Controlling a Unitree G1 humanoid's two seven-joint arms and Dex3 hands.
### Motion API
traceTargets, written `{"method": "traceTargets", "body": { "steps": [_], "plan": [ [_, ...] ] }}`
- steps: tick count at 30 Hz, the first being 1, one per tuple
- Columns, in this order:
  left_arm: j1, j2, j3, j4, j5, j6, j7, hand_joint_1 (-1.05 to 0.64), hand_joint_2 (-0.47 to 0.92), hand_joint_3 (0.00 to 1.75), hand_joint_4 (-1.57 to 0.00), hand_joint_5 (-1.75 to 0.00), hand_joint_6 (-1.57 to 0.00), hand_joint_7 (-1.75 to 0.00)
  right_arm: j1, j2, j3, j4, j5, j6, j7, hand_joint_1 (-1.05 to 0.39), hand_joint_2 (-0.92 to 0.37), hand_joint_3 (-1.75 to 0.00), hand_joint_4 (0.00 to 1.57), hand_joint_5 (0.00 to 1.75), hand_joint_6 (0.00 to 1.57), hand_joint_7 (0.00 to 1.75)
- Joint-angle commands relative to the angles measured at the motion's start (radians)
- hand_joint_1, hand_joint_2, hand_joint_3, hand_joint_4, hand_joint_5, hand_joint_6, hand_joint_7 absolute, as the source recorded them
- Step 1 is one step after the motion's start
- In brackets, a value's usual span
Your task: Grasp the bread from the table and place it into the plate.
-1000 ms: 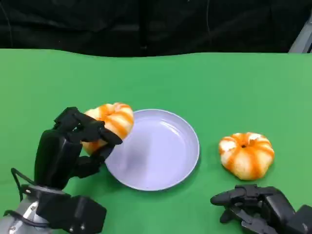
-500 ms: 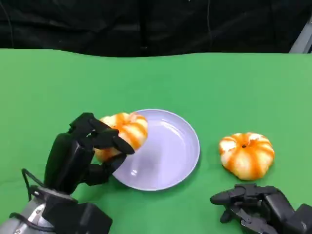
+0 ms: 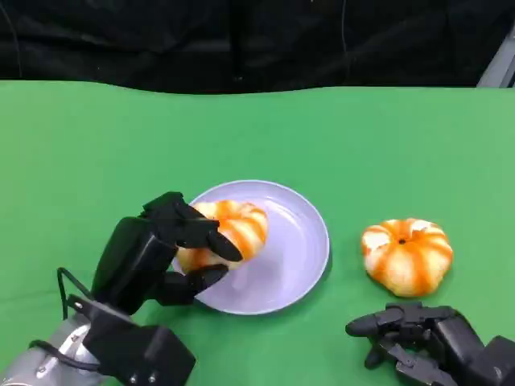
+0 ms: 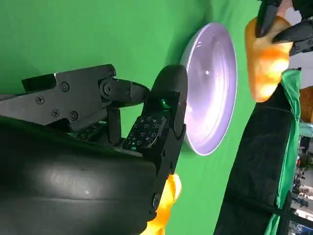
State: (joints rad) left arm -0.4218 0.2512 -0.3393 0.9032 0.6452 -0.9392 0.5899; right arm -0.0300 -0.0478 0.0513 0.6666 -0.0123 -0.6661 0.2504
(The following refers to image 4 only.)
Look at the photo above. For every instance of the orange mesh panel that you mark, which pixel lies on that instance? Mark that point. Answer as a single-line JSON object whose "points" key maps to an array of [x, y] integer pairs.
{"points": [[306, 105]]}

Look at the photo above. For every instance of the teal cloth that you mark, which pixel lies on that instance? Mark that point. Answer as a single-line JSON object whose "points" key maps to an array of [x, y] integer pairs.
{"points": [[306, 131]]}

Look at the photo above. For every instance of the lilac plate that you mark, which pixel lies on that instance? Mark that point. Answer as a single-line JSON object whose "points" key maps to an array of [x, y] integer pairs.
{"points": [[212, 85]]}

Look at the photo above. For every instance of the orange and white bread roll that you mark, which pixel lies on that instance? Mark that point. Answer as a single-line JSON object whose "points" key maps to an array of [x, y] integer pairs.
{"points": [[264, 68], [168, 195]]}

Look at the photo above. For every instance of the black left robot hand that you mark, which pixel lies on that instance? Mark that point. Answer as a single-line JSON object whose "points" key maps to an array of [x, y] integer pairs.
{"points": [[305, 14]]}

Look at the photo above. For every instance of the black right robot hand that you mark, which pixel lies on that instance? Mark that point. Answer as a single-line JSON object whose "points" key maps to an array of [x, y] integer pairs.
{"points": [[73, 183]]}

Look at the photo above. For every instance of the green table cloth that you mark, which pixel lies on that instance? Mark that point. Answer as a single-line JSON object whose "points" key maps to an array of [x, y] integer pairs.
{"points": [[73, 36]]}

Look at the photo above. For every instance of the black backdrop curtain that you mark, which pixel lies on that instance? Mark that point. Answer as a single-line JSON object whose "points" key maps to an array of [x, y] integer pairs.
{"points": [[256, 159]]}

